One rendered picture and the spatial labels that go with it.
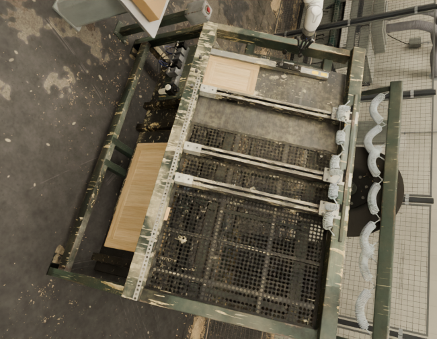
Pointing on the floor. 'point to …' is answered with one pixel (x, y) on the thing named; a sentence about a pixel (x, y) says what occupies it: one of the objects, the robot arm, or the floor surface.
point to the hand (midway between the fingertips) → (300, 50)
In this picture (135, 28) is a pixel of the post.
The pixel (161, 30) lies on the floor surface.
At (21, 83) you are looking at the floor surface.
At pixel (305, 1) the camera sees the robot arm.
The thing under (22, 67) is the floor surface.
